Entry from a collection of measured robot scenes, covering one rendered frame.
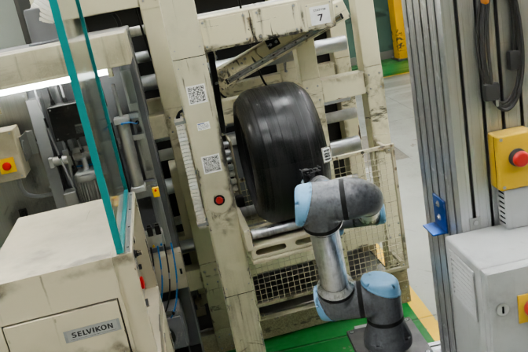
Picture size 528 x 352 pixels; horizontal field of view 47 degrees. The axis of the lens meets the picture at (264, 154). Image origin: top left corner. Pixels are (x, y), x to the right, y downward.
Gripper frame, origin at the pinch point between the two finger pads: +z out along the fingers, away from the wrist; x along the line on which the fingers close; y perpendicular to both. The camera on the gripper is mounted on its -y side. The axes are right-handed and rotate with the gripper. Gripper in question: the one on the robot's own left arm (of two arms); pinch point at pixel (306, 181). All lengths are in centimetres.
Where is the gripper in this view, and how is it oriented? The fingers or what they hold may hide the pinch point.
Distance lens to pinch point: 234.3
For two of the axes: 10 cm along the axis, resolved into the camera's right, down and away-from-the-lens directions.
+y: -2.0, -9.7, -1.6
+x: -9.7, 2.2, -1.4
